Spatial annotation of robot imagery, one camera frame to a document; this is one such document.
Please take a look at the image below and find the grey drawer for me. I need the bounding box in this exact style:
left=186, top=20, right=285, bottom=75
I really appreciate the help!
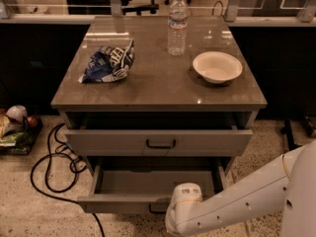
left=78, top=165, right=225, bottom=214
left=65, top=128, right=253, bottom=157

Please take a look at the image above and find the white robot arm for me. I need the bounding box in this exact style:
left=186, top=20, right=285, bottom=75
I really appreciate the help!
left=165, top=141, right=316, bottom=237

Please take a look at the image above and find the grey drawer cabinet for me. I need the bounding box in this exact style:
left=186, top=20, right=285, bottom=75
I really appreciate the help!
left=50, top=15, right=268, bottom=175

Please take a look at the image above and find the grey top drawer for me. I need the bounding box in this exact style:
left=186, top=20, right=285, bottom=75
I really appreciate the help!
left=65, top=128, right=253, bottom=157

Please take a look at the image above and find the blue white chip bag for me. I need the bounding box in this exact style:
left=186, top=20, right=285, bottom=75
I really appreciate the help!
left=78, top=39, right=135, bottom=83

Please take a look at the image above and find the white bowl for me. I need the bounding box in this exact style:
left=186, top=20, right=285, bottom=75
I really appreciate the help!
left=193, top=51, right=243, bottom=84

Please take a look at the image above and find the clear plastic water bottle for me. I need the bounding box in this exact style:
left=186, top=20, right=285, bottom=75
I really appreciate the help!
left=167, top=0, right=188, bottom=56

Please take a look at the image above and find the black stand base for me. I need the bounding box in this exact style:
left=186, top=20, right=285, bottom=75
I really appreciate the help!
left=280, top=119, right=299, bottom=151

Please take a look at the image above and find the pile of objects on floor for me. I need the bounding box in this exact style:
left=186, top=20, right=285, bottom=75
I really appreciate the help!
left=0, top=105, right=42, bottom=156

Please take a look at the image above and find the black floor cable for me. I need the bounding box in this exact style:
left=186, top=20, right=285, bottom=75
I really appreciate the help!
left=30, top=123, right=107, bottom=237

